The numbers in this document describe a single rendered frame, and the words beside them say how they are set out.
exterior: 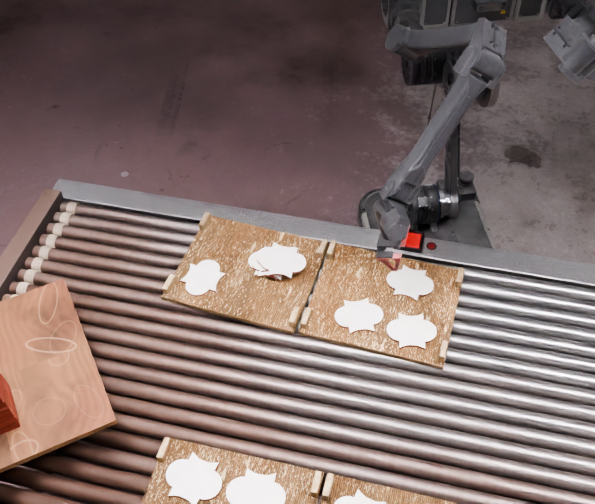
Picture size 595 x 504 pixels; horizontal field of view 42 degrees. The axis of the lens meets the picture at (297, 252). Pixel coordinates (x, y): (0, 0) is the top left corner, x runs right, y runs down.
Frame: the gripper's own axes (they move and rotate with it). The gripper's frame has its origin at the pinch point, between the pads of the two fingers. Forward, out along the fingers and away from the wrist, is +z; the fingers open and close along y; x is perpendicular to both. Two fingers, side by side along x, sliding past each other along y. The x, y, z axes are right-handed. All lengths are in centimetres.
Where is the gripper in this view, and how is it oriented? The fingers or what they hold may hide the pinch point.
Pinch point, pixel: (398, 256)
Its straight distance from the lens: 218.7
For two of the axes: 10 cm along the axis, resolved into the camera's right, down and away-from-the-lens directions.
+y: 2.9, -7.1, 6.5
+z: 2.9, 7.1, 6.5
